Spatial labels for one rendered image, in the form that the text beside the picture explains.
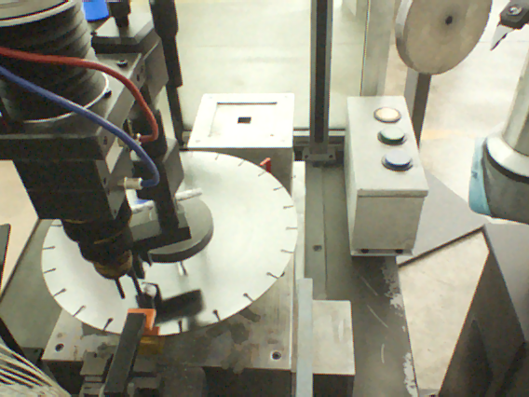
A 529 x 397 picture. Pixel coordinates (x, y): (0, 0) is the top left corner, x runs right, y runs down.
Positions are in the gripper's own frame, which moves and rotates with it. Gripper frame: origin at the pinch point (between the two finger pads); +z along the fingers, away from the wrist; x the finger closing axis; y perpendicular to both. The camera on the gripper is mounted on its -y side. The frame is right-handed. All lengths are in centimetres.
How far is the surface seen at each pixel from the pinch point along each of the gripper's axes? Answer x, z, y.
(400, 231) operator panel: -11.7, 10.4, -45.0
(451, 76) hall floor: 105, 91, 132
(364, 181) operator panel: -6.3, 1.3, -48.7
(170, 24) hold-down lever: -13, -35, -79
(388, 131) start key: 0.0, 0.3, -37.1
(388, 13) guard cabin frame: 12.2, -14.1, -26.7
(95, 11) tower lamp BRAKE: 26, -23, -74
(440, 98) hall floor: 93, 91, 110
